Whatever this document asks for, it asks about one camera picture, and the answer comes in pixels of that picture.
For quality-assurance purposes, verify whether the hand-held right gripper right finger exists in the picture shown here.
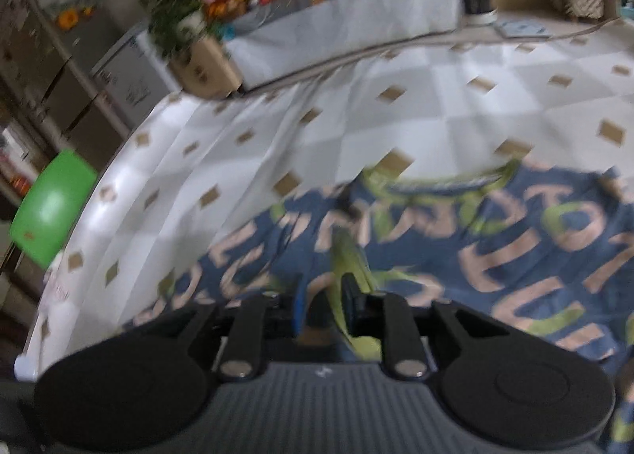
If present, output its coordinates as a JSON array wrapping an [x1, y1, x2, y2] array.
[[342, 273, 511, 381]]

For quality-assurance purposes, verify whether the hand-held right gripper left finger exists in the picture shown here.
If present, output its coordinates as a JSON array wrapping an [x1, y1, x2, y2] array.
[[134, 276, 308, 383]]

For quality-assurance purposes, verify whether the blue lettered sweatshirt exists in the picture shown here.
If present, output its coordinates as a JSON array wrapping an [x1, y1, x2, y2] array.
[[124, 159, 634, 454]]

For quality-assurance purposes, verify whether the grey white checkered tablecloth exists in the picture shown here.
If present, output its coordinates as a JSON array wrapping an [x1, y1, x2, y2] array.
[[15, 18, 634, 381]]

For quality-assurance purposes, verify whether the cardboard box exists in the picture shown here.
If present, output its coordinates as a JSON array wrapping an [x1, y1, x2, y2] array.
[[168, 35, 244, 101]]

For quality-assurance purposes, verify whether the green plastic chair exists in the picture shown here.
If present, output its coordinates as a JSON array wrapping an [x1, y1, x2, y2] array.
[[9, 149, 98, 267]]

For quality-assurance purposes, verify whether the white chest freezer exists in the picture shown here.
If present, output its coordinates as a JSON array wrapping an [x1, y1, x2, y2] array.
[[92, 30, 182, 124]]

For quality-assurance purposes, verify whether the cloth covered side table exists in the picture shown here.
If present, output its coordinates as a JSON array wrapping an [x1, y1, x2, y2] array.
[[223, 0, 469, 89]]

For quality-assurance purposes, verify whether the round-dial floor scale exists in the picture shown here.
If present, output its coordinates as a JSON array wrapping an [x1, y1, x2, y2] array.
[[495, 20, 551, 41]]

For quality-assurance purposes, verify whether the grey refrigerator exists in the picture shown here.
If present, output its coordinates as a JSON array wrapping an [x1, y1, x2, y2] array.
[[0, 0, 134, 153]]

